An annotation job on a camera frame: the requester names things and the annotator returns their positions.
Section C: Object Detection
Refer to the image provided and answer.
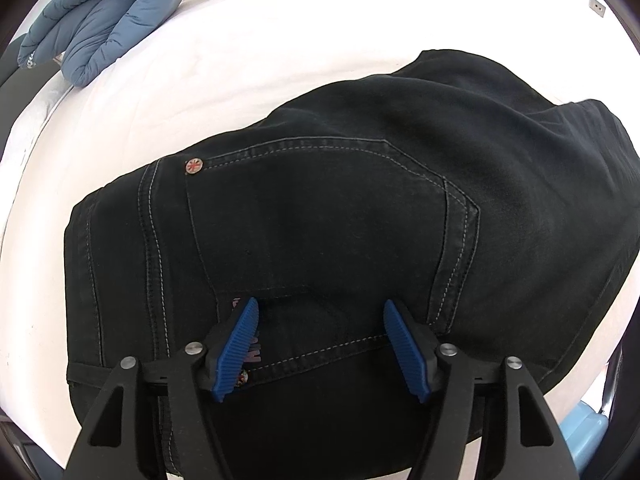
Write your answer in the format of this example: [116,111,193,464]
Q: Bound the black jeans pants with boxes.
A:
[64,50,639,479]

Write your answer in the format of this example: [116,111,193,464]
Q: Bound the light blue plastic stool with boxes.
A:
[560,401,608,474]

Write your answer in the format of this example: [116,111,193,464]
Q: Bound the black metal chair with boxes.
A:
[600,342,639,422]

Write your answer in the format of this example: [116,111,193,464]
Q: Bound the dark grey headboard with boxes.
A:
[0,34,60,152]

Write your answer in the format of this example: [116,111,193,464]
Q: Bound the blue folded duvet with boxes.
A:
[17,0,181,88]

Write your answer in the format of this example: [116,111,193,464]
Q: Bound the wall socket plate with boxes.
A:
[589,0,606,18]

